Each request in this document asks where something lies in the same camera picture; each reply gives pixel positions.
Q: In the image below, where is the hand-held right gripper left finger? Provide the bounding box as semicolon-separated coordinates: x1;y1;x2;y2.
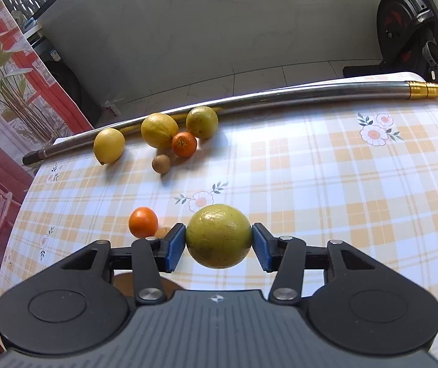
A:
60;222;187;305

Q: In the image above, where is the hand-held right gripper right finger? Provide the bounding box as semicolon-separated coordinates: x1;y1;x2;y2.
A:
251;222;377;303

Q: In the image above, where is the small orange mandarin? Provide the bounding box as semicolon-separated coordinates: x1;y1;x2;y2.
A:
172;131;198;158
128;207;159;239

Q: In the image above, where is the yellow-green round citrus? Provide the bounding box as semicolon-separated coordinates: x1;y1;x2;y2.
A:
185;204;253;270
185;106;219;140

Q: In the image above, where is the wooden bowl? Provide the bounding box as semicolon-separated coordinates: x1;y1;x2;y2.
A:
112;269;184;303

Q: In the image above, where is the large yellow lemon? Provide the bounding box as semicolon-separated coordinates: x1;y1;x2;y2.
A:
141;112;180;149

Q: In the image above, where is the small yellow lemon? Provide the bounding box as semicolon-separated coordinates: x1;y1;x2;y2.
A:
93;128;126;165

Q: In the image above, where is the steel pole with gold end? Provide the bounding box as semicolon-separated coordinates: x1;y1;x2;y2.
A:
22;80;438;166

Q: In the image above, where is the black exercise bike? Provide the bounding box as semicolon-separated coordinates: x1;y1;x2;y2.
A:
343;0;438;117

